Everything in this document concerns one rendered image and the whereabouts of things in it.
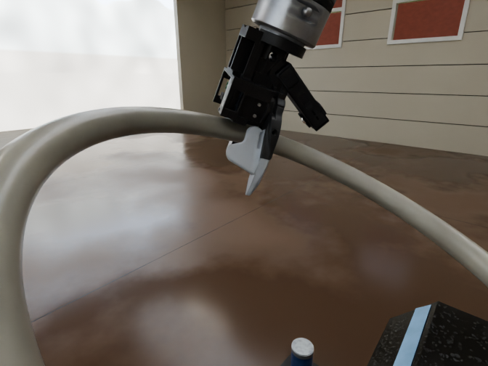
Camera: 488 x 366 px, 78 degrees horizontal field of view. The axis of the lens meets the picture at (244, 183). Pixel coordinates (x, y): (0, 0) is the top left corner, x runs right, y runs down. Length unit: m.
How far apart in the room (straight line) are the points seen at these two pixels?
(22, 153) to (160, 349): 1.62
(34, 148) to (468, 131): 6.62
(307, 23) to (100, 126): 0.26
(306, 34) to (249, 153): 0.16
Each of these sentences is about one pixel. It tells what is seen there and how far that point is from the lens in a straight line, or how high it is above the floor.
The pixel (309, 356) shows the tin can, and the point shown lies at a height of 0.14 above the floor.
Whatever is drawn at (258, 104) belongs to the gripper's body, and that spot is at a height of 1.26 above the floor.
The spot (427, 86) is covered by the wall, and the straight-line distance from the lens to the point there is 6.73.
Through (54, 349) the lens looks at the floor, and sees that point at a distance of 1.98.
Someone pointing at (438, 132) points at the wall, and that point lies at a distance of 6.74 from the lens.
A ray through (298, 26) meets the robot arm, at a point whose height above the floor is 1.35.
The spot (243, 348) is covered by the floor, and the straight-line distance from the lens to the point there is 1.74.
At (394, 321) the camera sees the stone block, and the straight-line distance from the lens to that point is 0.88.
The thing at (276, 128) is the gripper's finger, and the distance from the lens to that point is 0.40.
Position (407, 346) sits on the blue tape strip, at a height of 0.78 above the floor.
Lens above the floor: 1.29
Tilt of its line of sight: 19 degrees down
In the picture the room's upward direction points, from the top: straight up
